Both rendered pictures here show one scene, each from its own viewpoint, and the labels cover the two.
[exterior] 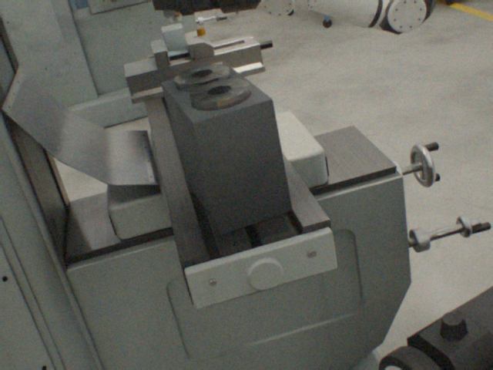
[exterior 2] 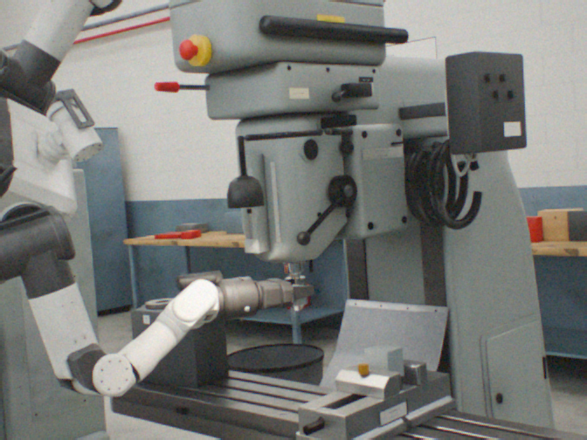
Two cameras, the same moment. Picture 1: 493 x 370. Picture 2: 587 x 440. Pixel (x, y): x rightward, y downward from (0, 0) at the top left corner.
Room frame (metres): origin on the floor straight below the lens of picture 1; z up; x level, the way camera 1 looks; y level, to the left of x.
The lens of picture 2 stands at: (2.78, -1.10, 1.53)
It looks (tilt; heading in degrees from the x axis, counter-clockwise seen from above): 4 degrees down; 140
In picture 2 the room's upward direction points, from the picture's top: 4 degrees counter-clockwise
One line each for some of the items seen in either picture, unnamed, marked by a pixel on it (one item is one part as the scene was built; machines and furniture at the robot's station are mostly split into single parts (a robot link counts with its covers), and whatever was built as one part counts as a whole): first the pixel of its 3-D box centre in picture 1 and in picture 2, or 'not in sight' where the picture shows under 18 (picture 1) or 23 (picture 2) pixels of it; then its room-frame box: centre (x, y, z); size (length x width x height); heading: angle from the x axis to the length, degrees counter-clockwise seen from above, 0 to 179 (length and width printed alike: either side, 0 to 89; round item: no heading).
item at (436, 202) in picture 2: not in sight; (431, 184); (1.50, 0.37, 1.45); 0.18 x 0.16 x 0.21; 97
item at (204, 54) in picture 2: not in sight; (198, 51); (1.37, -0.14, 1.76); 0.06 x 0.02 x 0.06; 7
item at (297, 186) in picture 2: not in sight; (290, 187); (1.34, 0.09, 1.47); 0.21 x 0.19 x 0.32; 7
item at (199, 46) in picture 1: (198, 44); (368, 381); (1.57, 0.06, 1.08); 0.12 x 0.06 x 0.04; 7
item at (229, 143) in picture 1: (223, 140); (179, 340); (0.91, 0.03, 1.09); 0.22 x 0.12 x 0.20; 14
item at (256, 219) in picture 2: not in sight; (254, 202); (1.35, -0.03, 1.45); 0.04 x 0.04 x 0.21; 7
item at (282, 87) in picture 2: not in sight; (294, 92); (1.33, 0.13, 1.68); 0.34 x 0.24 x 0.10; 97
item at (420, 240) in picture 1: (449, 230); not in sight; (1.26, -0.46, 0.57); 0.22 x 0.06 x 0.06; 97
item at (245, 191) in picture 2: not in sight; (245, 190); (1.46, -0.13, 1.48); 0.07 x 0.07 x 0.06
